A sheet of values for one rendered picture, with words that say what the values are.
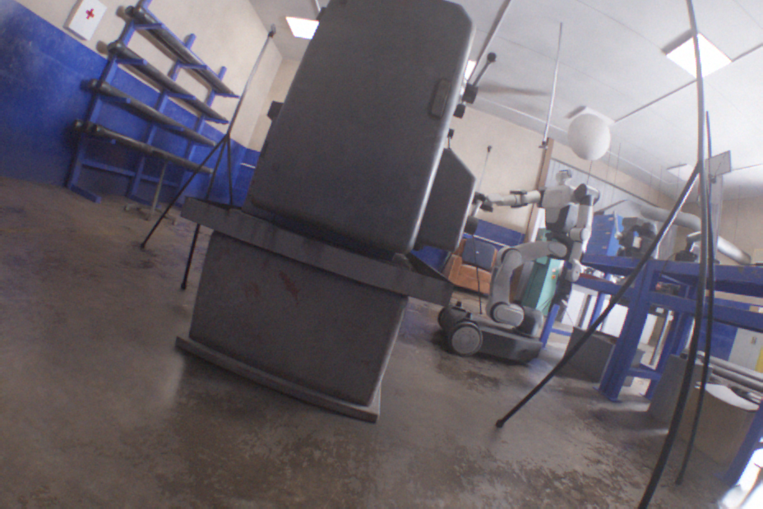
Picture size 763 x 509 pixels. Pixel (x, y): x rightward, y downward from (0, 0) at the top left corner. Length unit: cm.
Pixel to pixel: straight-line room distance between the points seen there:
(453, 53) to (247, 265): 84
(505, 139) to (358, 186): 617
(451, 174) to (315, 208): 40
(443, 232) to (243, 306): 62
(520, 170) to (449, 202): 596
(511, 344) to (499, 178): 490
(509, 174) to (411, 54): 591
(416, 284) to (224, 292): 56
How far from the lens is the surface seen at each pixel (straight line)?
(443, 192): 99
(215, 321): 110
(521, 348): 221
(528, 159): 703
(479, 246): 602
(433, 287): 92
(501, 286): 223
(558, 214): 233
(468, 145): 669
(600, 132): 551
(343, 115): 93
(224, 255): 104
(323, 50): 103
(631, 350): 222
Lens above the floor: 54
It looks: 2 degrees up
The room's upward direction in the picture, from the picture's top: 17 degrees clockwise
